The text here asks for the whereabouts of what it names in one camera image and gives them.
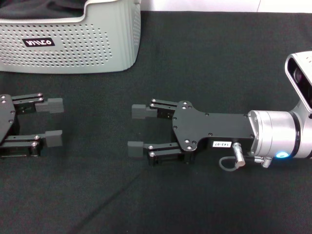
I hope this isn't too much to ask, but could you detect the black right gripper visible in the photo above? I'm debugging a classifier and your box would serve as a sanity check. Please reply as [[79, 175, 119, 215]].
[[127, 98, 255, 168]]

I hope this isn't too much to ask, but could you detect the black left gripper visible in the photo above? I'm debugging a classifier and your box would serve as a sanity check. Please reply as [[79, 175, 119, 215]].
[[0, 92, 64, 158]]

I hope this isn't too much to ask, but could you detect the grey perforated storage box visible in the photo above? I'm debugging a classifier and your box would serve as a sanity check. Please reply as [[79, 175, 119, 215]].
[[0, 0, 142, 75]]

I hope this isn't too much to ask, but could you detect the dark cloth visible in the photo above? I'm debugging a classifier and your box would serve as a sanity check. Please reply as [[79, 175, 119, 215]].
[[0, 0, 86, 20]]

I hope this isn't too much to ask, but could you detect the right gripper cable with plug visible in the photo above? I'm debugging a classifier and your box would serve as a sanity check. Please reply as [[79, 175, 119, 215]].
[[218, 142, 273, 173]]

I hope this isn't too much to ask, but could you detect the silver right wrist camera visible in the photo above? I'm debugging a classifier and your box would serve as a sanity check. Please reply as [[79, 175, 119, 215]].
[[285, 50, 312, 114]]

